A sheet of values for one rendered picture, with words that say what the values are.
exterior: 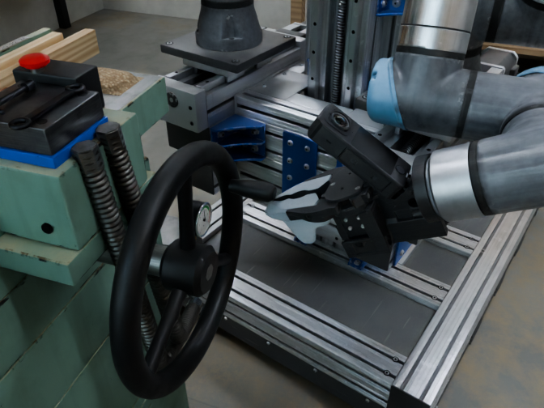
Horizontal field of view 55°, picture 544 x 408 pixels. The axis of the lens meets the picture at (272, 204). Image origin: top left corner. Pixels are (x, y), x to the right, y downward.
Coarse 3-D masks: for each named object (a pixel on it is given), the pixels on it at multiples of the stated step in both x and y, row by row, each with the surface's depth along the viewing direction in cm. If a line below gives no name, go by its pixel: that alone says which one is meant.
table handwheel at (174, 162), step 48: (192, 144) 54; (144, 192) 48; (192, 192) 54; (144, 240) 46; (192, 240) 57; (240, 240) 71; (144, 288) 47; (192, 288) 56; (192, 336) 66; (144, 384) 51
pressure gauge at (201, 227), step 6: (198, 204) 89; (204, 204) 89; (198, 210) 88; (210, 210) 93; (198, 216) 88; (204, 216) 91; (210, 216) 93; (198, 222) 89; (204, 222) 91; (198, 228) 89; (204, 228) 92; (198, 234) 89; (204, 234) 92
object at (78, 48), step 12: (72, 36) 84; (84, 36) 85; (48, 48) 80; (60, 48) 80; (72, 48) 83; (84, 48) 85; (96, 48) 88; (60, 60) 80; (72, 60) 83; (84, 60) 86; (0, 72) 72; (12, 72) 72; (0, 84) 70; (12, 84) 72
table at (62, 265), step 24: (120, 96) 75; (144, 96) 76; (144, 120) 78; (0, 240) 54; (24, 240) 54; (96, 240) 55; (0, 264) 54; (24, 264) 53; (48, 264) 52; (72, 264) 51
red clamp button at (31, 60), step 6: (30, 54) 54; (36, 54) 54; (42, 54) 54; (24, 60) 53; (30, 60) 53; (36, 60) 53; (42, 60) 53; (48, 60) 54; (24, 66) 53; (30, 66) 53; (36, 66) 53; (42, 66) 54
